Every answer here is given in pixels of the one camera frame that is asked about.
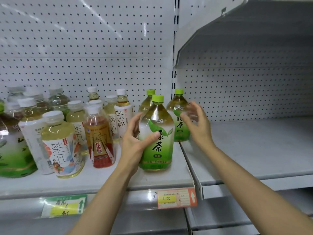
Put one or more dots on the person's right hand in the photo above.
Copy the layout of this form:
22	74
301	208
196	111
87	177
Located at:
199	130

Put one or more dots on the person's left hand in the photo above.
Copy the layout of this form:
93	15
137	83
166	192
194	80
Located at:
130	149

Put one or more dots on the person's left thumb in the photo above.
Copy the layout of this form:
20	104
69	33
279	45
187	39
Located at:
149	141

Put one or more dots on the person's right thumb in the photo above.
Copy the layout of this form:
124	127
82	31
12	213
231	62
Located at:
187	126

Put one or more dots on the large green tea bottle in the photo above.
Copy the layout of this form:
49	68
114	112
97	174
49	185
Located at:
179	112
159	149
146	101

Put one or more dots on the person's left forearm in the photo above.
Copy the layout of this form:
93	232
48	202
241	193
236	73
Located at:
105	203

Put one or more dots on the person's right forearm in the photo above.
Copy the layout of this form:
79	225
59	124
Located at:
254	193

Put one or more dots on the slim white-label tea bottle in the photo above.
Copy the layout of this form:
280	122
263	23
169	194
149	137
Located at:
123	115

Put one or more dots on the yellow tea bottle illustrated label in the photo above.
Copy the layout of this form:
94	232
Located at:
110	115
62	149
77	124

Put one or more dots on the red-label orange drink bottle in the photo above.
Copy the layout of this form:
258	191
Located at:
100	141

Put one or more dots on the orange shelf price tag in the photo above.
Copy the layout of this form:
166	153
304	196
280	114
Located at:
176	198

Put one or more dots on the white metal shelf board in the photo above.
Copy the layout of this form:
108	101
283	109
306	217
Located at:
97	179

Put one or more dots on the white pegboard back panel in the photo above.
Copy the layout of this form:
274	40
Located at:
244	92
85	46

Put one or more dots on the white empty shelf board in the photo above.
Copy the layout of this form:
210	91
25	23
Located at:
249	149

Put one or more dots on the small pale tea bottle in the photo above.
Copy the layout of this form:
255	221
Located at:
93	94

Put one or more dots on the white slotted shelf upright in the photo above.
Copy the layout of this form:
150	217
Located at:
175	41

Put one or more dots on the white lower shelf board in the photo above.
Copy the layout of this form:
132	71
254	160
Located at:
220	215

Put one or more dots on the clear white-cap bottle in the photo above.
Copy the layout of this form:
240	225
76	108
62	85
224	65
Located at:
14	94
58	101
36	96

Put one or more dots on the green shelf price tag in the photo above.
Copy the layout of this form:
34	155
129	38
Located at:
63	206

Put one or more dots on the large green-label wrapped bottle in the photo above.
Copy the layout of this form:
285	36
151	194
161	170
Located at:
12	149

